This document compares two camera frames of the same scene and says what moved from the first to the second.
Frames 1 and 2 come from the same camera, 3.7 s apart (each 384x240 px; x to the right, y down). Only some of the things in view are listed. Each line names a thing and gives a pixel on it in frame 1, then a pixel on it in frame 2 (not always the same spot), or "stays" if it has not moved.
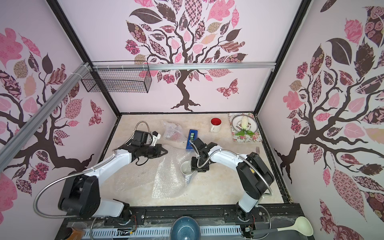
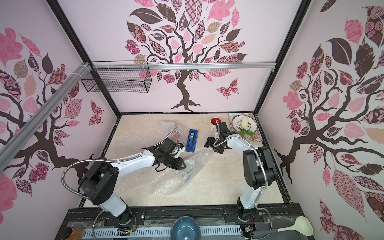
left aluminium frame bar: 6,150 stays
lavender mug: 186,168 stays
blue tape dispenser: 193,134 stays
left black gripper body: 152,152 -> 172,162
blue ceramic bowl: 185,228 stays
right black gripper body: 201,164 -> 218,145
